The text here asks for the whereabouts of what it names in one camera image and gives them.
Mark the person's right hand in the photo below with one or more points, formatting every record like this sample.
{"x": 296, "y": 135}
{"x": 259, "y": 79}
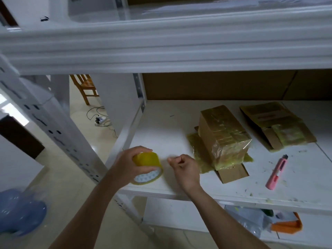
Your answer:
{"x": 185, "y": 171}

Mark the person's left hand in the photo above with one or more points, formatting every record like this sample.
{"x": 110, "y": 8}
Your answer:
{"x": 127, "y": 166}

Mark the clear taped brown cardboard box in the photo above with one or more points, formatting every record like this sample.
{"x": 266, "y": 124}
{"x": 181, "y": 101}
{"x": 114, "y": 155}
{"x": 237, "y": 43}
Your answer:
{"x": 223, "y": 134}

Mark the wooden chair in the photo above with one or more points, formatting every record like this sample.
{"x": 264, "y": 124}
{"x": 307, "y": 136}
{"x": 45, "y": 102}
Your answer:
{"x": 83, "y": 86}

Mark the white metal shelf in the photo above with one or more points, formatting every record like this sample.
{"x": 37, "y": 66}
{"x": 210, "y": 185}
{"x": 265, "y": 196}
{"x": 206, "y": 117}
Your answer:
{"x": 155, "y": 127}

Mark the white board panel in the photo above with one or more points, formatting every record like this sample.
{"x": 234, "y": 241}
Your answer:
{"x": 15, "y": 166}

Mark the dark brown cabinet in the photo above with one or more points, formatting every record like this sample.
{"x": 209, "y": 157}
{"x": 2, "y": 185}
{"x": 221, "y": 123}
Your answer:
{"x": 20, "y": 136}

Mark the person's left forearm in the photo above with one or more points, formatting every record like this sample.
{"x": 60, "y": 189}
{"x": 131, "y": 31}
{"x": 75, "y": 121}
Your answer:
{"x": 83, "y": 217}

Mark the yellow tape roll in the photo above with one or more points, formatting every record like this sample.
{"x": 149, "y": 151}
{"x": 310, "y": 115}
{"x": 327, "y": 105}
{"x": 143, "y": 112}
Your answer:
{"x": 150, "y": 160}

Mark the blue round object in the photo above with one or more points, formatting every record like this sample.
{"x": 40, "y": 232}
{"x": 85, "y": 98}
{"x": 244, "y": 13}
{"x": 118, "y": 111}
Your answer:
{"x": 20, "y": 210}

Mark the orange plastic object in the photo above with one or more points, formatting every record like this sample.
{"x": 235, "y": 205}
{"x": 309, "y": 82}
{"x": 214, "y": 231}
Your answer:
{"x": 288, "y": 224}

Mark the white power strip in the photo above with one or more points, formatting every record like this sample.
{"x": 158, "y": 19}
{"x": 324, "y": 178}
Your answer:
{"x": 99, "y": 120}

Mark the person's right forearm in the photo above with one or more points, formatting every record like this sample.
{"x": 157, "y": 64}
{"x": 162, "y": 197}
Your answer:
{"x": 225, "y": 223}

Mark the small black object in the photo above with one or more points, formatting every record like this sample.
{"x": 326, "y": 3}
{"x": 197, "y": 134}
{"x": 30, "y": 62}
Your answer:
{"x": 44, "y": 19}

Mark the pink utility knife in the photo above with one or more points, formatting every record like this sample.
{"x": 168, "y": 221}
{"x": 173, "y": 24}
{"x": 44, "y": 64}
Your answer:
{"x": 276, "y": 172}

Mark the small taped carton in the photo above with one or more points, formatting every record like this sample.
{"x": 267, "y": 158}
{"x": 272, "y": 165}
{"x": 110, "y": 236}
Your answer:
{"x": 277, "y": 124}

